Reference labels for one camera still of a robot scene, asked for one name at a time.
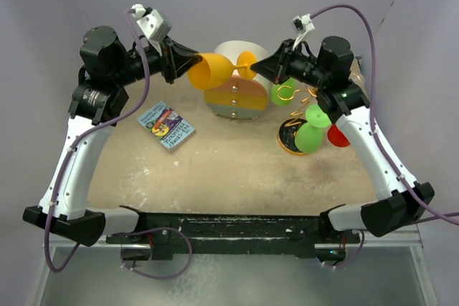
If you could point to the green goblet front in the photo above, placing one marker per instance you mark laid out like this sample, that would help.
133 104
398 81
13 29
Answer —
282 94

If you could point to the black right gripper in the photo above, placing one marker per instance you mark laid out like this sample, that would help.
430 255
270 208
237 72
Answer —
275 67

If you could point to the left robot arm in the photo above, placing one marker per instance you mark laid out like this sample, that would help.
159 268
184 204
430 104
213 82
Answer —
96 106

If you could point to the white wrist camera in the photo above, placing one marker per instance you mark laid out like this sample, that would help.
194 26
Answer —
302 25
153 24

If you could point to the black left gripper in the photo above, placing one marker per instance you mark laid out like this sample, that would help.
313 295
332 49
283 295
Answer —
176 59

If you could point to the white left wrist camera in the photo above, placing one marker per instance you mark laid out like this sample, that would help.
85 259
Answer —
153 24

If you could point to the red plastic goblet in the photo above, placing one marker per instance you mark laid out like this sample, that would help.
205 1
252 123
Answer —
336 137

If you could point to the blue treehouse paperback book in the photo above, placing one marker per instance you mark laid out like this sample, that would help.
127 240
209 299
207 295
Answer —
166 126

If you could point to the yellow plastic goblet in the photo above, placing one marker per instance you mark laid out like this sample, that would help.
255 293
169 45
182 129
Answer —
215 69

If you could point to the green goblet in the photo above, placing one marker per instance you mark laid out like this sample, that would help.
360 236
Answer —
309 136
282 94

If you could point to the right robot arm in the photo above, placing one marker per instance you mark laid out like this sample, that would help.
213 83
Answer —
398 191

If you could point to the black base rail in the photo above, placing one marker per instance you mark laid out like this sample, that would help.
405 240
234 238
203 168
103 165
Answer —
160 236

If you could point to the clear ribbed flute glass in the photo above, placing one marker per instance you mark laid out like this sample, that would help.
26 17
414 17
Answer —
358 79

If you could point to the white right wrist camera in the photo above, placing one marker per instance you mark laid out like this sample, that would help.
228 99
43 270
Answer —
302 25

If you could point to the white round drawer cabinet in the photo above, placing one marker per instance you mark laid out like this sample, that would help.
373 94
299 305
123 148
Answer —
238 98

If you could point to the gold wine glass rack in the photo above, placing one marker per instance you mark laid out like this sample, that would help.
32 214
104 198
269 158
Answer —
288 129

